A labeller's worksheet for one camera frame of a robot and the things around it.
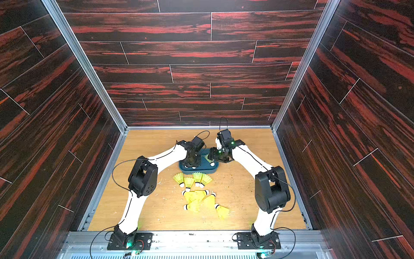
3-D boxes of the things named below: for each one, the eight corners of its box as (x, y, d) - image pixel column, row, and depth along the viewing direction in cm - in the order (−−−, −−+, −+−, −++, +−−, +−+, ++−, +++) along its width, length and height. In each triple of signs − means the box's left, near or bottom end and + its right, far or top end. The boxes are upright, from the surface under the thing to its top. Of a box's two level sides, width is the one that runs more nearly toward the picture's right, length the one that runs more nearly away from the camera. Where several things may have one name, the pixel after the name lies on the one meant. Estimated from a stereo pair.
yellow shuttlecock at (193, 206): (183, 211, 84) (183, 210, 82) (184, 201, 88) (184, 199, 86) (199, 211, 84) (198, 210, 82) (199, 201, 88) (199, 199, 85)
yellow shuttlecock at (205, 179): (202, 189, 91) (202, 186, 88) (195, 183, 94) (195, 179, 91) (211, 181, 94) (211, 178, 91) (204, 175, 97) (204, 172, 94)
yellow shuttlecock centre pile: (181, 202, 87) (180, 201, 85) (182, 192, 91) (182, 190, 89) (195, 202, 87) (195, 201, 85) (196, 192, 91) (196, 190, 89)
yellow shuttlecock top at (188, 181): (183, 191, 90) (182, 189, 88) (184, 179, 95) (184, 177, 93) (193, 191, 90) (192, 189, 88) (193, 179, 95) (193, 177, 93)
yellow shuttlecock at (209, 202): (203, 209, 85) (203, 207, 83) (203, 194, 90) (203, 192, 88) (216, 209, 85) (216, 207, 83) (215, 194, 90) (215, 192, 88)
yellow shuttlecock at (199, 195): (192, 200, 88) (192, 199, 86) (193, 191, 91) (192, 190, 89) (208, 200, 88) (208, 198, 86) (208, 191, 91) (208, 190, 89)
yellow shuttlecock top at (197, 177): (192, 186, 91) (192, 184, 88) (193, 175, 96) (192, 172, 93) (202, 186, 91) (201, 183, 88) (202, 175, 96) (202, 172, 93)
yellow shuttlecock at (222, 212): (211, 209, 85) (211, 207, 83) (218, 202, 87) (219, 200, 86) (223, 221, 81) (223, 219, 79) (230, 213, 84) (230, 211, 82)
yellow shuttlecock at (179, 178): (181, 188, 91) (180, 185, 88) (174, 179, 95) (173, 176, 92) (189, 182, 93) (188, 179, 90) (181, 174, 97) (180, 171, 94)
